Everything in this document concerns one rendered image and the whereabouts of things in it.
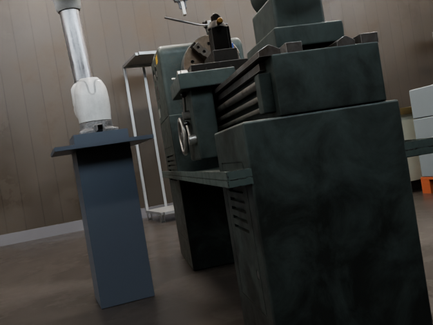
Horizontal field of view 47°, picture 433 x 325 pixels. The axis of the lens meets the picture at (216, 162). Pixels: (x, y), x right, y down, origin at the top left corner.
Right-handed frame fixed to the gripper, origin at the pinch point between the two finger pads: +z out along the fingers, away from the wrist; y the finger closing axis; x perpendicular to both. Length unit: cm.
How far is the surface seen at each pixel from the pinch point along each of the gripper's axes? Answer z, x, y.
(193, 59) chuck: 26.9, 0.0, -1.0
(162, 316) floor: 135, -55, -48
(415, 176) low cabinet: 143, 166, 207
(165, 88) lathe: 36.4, 15.9, -16.8
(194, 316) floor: 136, -64, -36
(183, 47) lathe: 16.3, 16.2, -1.7
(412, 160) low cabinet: 127, 165, 207
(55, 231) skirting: 123, 333, -140
